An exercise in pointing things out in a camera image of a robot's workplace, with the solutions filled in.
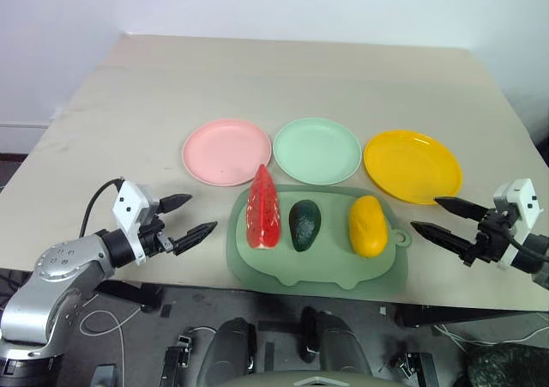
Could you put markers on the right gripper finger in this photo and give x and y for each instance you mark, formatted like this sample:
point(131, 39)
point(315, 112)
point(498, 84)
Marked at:
point(463, 209)
point(442, 236)

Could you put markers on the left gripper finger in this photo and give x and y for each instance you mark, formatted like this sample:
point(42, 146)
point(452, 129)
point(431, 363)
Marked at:
point(193, 236)
point(176, 201)

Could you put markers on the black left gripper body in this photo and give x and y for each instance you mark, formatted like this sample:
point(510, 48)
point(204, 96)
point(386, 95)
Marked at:
point(152, 239)

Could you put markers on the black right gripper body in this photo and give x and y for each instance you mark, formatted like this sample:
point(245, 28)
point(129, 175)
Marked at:
point(493, 237)

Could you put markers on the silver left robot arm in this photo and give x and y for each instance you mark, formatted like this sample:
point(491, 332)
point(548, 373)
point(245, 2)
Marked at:
point(56, 275)

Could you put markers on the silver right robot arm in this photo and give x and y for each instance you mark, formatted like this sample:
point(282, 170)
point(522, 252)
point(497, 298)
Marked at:
point(529, 264)

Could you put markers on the yellow plate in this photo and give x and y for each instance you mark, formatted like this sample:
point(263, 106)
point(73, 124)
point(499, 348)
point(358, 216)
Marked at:
point(409, 164)

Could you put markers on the pink plate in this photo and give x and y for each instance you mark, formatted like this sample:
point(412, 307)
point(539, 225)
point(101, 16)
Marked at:
point(225, 149)

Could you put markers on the light green plate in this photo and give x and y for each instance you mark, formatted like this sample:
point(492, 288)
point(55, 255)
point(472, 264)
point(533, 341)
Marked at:
point(317, 149)

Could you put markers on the yellow mango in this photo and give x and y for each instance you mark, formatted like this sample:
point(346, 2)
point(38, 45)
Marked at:
point(368, 226)

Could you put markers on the red watermelon slice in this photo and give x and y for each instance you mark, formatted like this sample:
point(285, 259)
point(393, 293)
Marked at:
point(263, 211)

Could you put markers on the dark green avocado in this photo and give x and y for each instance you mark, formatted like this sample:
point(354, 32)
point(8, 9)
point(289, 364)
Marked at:
point(304, 226)

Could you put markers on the dark rounded robot leg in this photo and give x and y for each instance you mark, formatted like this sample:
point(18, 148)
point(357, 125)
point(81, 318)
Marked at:
point(227, 348)
point(339, 348)

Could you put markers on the green cutting board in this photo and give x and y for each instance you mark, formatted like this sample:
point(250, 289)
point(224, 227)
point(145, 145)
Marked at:
point(326, 267)

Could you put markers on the dark green mottled bag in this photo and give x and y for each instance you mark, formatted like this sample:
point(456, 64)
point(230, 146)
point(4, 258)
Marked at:
point(510, 365)

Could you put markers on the grey robot torso edge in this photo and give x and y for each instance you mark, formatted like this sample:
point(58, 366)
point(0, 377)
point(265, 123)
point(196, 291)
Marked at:
point(313, 380)

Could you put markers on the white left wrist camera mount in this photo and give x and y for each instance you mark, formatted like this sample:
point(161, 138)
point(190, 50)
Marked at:
point(128, 202)

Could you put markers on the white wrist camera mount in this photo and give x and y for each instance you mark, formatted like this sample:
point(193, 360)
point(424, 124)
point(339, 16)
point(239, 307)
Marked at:
point(525, 198)
point(128, 202)

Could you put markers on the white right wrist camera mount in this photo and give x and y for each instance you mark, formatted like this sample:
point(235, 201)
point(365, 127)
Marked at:
point(525, 198)

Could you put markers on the black table frame beam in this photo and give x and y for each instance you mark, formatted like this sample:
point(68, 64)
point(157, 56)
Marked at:
point(454, 316)

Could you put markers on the black floor bracket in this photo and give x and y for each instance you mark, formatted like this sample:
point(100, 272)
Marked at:
point(418, 367)
point(176, 357)

